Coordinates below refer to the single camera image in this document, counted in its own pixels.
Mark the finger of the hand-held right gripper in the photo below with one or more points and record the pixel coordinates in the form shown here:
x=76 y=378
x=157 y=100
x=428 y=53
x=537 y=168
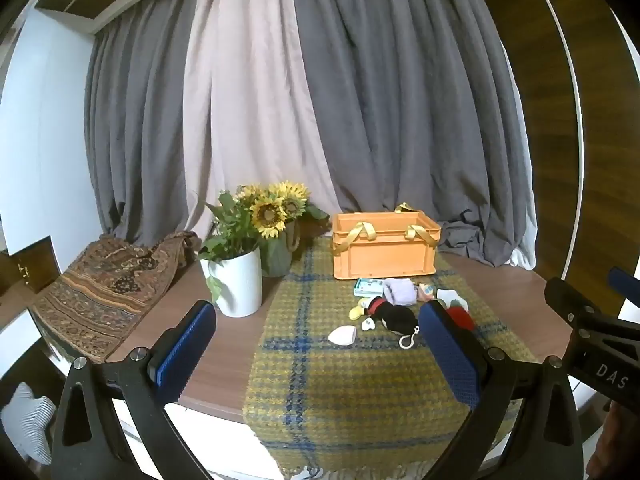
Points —
x=622 y=281
x=567 y=300

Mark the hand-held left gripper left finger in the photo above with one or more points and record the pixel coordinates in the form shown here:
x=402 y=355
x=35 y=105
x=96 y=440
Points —
x=185 y=350

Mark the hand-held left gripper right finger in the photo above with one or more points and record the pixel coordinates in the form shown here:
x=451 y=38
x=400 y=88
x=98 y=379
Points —
x=450 y=352

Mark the white sock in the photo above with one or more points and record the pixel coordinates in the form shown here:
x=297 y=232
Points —
x=452 y=297

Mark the fluffy lavender sock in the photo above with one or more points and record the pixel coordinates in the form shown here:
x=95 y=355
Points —
x=400 y=293

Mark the person's right hand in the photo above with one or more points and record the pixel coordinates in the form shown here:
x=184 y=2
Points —
x=605 y=442

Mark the red fuzzy sock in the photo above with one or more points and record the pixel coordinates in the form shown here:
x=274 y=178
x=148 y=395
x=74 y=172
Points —
x=461 y=317

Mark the yellow bus plush toy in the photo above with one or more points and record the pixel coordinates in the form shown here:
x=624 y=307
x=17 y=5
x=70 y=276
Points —
x=426 y=292

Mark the white vase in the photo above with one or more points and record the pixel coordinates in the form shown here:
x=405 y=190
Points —
x=237 y=285

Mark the brown paisley cloth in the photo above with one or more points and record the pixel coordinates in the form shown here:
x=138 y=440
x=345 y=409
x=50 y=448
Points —
x=105 y=290

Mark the teal tissue packet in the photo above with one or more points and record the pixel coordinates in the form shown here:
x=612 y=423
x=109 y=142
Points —
x=367 y=287

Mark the yellow plaid table runner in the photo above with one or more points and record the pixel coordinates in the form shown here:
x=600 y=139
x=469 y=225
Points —
x=350 y=390

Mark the small white pad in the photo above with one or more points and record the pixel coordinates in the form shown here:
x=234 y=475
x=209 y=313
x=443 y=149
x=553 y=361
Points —
x=342 y=335

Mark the green leafy plant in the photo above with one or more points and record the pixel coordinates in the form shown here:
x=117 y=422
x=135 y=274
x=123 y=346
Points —
x=227 y=232

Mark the grey-green vase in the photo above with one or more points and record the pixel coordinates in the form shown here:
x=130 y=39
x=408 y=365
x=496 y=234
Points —
x=277 y=260

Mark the sunflower bouquet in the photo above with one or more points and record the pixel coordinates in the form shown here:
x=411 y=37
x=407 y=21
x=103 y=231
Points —
x=270 y=212

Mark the striped pillow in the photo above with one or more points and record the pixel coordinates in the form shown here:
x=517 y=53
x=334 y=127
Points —
x=27 y=420

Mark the wooden cabinet door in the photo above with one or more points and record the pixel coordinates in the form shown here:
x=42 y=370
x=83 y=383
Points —
x=32 y=265

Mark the grey curtain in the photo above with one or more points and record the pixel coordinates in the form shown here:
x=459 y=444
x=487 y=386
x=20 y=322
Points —
x=410 y=110
x=140 y=125

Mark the pale pink curtain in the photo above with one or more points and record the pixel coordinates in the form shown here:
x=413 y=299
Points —
x=250 y=110

